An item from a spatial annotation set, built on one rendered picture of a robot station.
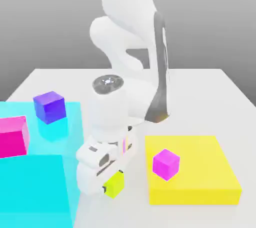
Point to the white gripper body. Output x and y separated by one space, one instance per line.
88 181

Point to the small lime cube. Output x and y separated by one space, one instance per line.
114 185

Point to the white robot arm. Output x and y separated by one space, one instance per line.
124 31

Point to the small magenta cube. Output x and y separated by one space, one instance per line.
164 166

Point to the small blue cube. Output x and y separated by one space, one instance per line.
52 109

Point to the small pink cube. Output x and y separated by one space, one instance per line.
12 141

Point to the large yellow box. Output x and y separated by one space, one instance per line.
202 171

